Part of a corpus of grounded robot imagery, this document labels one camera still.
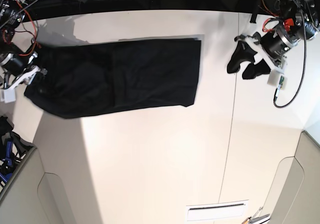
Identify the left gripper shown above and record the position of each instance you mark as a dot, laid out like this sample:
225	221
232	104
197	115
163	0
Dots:
275	44

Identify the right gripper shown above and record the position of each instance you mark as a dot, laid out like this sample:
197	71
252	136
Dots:
19	70

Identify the black T-shirt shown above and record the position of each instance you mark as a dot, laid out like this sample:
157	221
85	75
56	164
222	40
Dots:
97	79

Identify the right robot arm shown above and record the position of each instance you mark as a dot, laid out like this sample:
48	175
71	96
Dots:
12	15

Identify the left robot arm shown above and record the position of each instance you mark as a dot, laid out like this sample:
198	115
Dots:
295	21

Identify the blue black clutter pile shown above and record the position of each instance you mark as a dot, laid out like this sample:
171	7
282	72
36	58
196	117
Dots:
12	150

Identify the beige left chair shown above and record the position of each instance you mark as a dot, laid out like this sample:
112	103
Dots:
32	196

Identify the beige chair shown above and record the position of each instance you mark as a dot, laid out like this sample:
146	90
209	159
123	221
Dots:
32	196
294	196

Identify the beige right chair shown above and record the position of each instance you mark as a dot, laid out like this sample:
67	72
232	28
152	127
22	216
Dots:
294	196

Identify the grey pliers tool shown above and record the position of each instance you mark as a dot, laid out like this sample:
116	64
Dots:
257	220

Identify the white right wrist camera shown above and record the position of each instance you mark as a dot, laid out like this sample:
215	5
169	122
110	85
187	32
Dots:
7	95

